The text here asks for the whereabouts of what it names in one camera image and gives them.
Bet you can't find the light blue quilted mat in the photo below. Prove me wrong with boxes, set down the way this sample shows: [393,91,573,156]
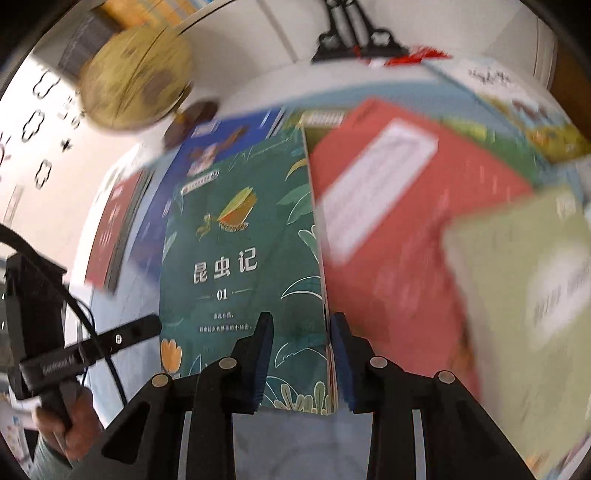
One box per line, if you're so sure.
[85,76,591,480]

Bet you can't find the vivid green floral book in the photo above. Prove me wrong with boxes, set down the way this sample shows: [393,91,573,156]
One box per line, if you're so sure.
[438,110,546,186]

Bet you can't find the red tassel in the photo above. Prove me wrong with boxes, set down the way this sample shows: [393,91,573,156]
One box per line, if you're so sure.
[355,44,452,68]

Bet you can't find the brown wooden panel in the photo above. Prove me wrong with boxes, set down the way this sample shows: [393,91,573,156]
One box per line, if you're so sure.
[551,45,591,126]

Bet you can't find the coral red book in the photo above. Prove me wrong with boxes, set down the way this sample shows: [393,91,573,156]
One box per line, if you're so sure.
[304,96,537,403]

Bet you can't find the row of dark books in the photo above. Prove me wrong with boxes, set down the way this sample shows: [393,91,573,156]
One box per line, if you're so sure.
[59,8,122,80]

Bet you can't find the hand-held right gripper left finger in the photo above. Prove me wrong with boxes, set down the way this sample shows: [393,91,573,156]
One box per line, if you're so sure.
[74,311,275,480]

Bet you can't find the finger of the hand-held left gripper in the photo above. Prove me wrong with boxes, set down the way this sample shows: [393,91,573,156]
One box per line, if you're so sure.
[82,315,164,364]

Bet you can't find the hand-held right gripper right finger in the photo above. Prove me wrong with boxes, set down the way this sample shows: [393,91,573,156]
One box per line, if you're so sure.
[330,311,528,480]

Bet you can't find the white illustrated book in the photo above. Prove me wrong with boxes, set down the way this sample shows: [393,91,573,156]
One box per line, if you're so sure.
[421,54,591,163]

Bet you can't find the row of colourful books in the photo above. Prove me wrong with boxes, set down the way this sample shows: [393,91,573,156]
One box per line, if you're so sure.
[98,0,205,25]

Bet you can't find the person's left hand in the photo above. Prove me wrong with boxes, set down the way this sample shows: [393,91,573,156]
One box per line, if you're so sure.
[34,387,105,463]

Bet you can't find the blue book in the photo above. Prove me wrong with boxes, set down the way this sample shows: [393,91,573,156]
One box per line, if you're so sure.
[124,107,286,288]

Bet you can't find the light green book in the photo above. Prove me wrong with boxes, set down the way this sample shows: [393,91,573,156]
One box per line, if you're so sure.
[440,184,591,480]

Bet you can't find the antique yellow globe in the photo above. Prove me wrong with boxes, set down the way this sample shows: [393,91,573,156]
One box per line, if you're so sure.
[80,23,219,151]

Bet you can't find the black cable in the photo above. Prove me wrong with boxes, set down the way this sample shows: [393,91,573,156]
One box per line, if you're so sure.
[0,224,129,408]

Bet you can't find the white wall switch panel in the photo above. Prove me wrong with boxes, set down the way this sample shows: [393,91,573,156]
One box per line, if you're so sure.
[6,185,25,224]

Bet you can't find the person's left forearm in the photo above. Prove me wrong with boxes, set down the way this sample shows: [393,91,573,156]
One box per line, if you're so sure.
[27,433,75,480]

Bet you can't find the teal green floral book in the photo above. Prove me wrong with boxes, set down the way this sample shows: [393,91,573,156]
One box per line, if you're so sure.
[159,126,339,417]

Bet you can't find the black lettering wall sticker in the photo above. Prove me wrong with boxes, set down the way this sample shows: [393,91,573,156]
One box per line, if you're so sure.
[59,91,85,126]

